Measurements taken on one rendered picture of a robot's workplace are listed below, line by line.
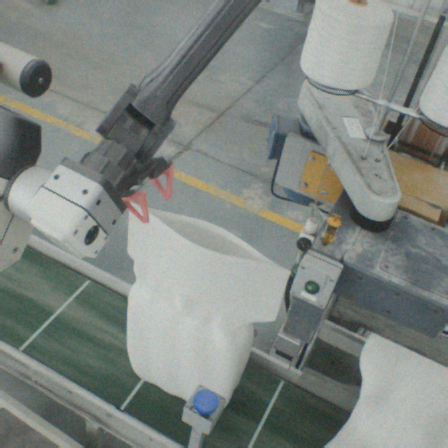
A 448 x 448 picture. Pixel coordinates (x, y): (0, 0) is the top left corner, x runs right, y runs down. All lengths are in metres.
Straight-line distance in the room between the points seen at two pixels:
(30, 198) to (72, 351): 1.19
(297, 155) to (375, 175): 0.32
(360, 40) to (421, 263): 0.46
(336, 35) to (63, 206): 0.64
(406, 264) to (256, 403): 0.99
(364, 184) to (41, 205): 0.63
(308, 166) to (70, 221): 0.77
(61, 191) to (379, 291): 0.62
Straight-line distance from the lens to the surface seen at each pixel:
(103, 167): 0.88
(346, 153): 1.22
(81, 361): 2.00
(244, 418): 1.93
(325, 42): 1.18
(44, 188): 0.89
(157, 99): 0.91
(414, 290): 1.09
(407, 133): 1.46
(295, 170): 1.48
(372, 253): 1.12
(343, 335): 1.78
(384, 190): 1.15
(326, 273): 1.05
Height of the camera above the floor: 2.05
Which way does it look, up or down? 42 degrees down
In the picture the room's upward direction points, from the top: 11 degrees clockwise
